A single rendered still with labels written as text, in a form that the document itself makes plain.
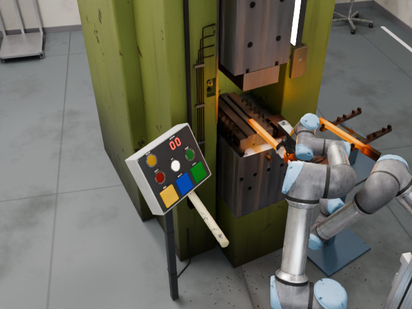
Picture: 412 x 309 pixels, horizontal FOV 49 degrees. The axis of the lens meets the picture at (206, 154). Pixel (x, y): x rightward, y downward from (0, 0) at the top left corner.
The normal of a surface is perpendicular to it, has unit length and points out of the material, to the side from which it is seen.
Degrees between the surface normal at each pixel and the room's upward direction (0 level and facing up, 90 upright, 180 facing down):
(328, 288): 7
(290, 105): 90
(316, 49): 90
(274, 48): 90
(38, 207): 0
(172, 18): 90
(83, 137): 0
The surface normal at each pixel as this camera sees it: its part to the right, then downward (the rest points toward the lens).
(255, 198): 0.44, 0.56
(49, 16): 0.19, 0.62
